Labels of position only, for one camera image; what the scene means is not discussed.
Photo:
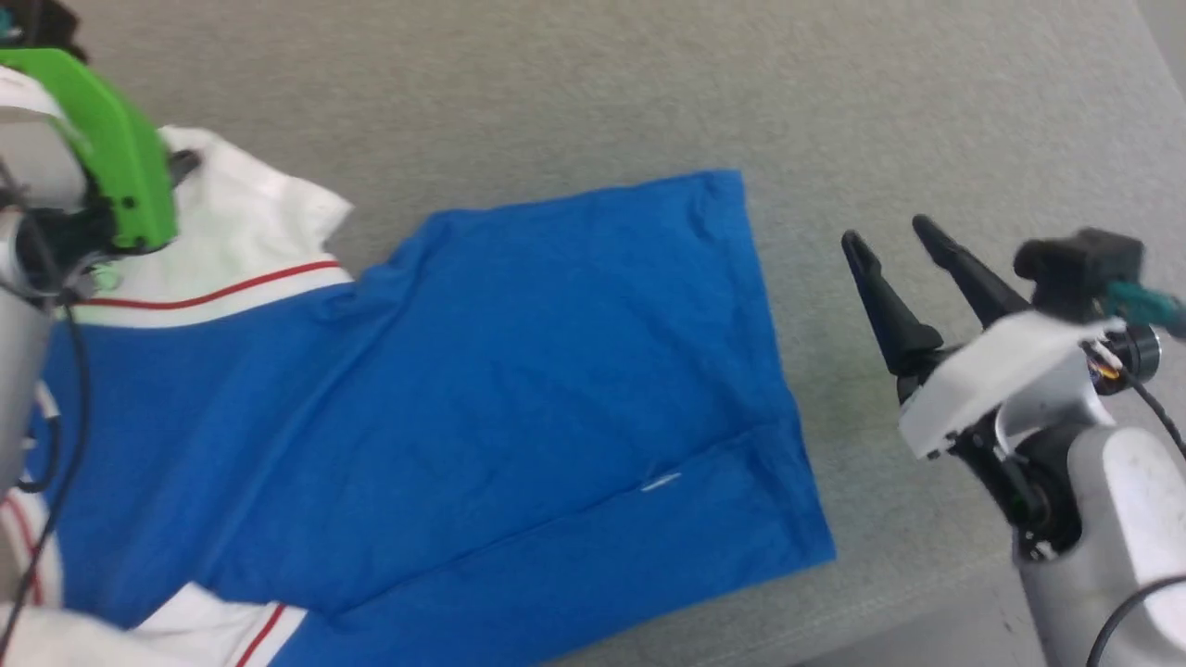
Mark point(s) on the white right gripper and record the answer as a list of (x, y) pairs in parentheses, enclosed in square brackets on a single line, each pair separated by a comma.
[(991, 371)]

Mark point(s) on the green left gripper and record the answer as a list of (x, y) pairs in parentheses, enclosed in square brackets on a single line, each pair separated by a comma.
[(120, 157)]

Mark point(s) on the blue and white shirt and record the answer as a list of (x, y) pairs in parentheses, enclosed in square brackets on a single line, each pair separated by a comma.
[(463, 389)]

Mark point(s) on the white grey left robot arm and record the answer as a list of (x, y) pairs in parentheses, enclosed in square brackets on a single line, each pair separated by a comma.
[(18, 324)]

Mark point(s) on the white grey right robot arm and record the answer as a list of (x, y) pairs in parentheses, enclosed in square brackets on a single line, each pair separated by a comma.
[(1112, 519)]

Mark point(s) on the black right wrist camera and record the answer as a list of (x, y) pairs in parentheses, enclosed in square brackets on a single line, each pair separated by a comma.
[(1079, 259)]

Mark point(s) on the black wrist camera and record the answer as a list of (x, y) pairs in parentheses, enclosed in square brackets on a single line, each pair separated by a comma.
[(37, 23), (1079, 259)]

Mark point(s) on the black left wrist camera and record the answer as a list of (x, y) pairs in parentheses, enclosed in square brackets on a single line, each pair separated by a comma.
[(37, 23)]

